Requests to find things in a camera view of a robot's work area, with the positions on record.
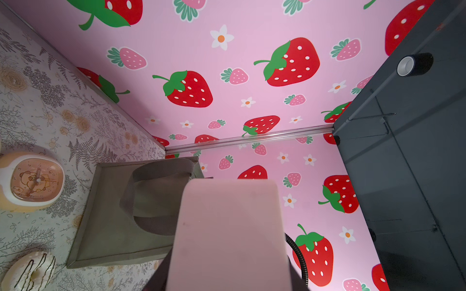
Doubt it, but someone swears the small white rectangular clock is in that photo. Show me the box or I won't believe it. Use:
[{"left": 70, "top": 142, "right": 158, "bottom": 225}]
[{"left": 166, "top": 179, "right": 292, "bottom": 291}]

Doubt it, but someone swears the olive green canvas bag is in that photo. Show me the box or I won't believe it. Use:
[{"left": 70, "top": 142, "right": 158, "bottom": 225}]
[{"left": 66, "top": 156, "right": 204, "bottom": 269}]

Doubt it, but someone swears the peach round alarm clock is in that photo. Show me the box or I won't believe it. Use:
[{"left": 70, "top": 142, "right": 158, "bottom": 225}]
[{"left": 1, "top": 152, "right": 66, "bottom": 213}]

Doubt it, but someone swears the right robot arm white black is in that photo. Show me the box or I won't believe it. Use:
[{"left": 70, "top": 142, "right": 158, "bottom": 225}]
[{"left": 285, "top": 234, "right": 309, "bottom": 287}]

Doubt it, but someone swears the beige striped small ball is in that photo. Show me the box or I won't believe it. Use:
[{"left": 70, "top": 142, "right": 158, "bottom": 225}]
[{"left": 1, "top": 252, "right": 57, "bottom": 291}]

